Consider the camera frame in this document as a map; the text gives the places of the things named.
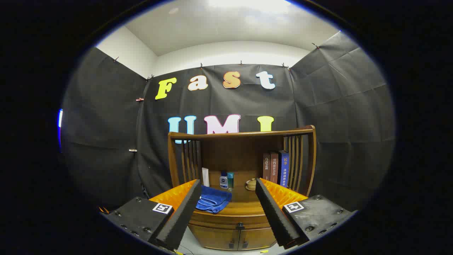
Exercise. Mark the white tube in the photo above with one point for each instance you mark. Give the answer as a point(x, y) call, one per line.
point(205, 177)

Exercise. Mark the wooden drawer with black knob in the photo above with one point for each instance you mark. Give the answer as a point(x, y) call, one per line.
point(219, 220)

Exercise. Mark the wooden cabinet door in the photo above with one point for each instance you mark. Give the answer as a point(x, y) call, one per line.
point(256, 239)
point(214, 238)

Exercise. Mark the reddish brown book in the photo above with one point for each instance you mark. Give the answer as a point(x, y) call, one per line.
point(274, 168)

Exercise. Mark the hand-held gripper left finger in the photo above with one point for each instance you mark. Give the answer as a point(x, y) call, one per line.
point(180, 216)

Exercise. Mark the blue book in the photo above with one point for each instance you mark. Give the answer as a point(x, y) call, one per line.
point(284, 169)

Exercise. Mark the folded blue towel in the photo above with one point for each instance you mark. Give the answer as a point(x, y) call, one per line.
point(212, 200)

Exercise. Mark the teal bottle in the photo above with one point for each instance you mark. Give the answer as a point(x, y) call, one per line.
point(230, 180)

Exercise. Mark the white bottle with blue cap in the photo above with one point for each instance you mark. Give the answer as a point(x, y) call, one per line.
point(223, 181)

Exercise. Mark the beige lidded teacup with saucer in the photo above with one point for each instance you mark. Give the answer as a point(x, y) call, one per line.
point(251, 185)

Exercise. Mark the wooden countertop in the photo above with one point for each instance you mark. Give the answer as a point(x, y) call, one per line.
point(244, 202)

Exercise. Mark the dark brown book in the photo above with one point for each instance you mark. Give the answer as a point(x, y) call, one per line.
point(266, 167)

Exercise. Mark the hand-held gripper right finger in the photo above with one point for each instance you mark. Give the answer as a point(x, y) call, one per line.
point(276, 216)

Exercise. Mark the wooden cabinet with slatted sides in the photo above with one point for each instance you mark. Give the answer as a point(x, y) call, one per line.
point(230, 152)

